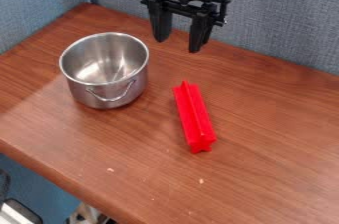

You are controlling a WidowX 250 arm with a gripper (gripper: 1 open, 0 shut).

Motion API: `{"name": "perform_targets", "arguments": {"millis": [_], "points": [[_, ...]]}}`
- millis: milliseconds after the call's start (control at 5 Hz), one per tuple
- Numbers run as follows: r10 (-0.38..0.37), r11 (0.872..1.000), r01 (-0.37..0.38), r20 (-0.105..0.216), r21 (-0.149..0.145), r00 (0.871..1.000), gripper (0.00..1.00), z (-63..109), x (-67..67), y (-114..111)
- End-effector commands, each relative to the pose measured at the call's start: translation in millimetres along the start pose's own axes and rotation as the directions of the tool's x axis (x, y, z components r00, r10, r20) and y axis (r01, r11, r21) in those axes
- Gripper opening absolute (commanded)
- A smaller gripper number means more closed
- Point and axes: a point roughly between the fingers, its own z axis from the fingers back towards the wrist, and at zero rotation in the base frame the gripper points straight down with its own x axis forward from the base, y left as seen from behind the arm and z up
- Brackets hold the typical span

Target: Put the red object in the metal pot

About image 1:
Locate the red star-shaped block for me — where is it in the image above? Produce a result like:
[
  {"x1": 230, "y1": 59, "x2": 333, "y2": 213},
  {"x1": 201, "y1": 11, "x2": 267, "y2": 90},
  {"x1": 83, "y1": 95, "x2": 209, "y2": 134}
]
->
[{"x1": 174, "y1": 81, "x2": 218, "y2": 153}]

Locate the stainless steel pot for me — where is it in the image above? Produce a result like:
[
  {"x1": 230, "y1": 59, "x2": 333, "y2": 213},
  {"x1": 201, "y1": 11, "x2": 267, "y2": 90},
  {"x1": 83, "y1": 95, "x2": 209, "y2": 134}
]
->
[{"x1": 60, "y1": 32, "x2": 150, "y2": 110}]

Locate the black white device under table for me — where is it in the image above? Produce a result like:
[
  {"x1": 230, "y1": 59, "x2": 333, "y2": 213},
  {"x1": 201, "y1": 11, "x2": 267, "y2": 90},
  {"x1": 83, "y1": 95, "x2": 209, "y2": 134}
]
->
[{"x1": 0, "y1": 169, "x2": 46, "y2": 224}]

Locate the white object under table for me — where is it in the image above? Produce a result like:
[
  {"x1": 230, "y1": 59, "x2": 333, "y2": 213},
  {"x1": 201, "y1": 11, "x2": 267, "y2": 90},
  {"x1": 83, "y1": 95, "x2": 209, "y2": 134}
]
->
[{"x1": 66, "y1": 203, "x2": 118, "y2": 224}]

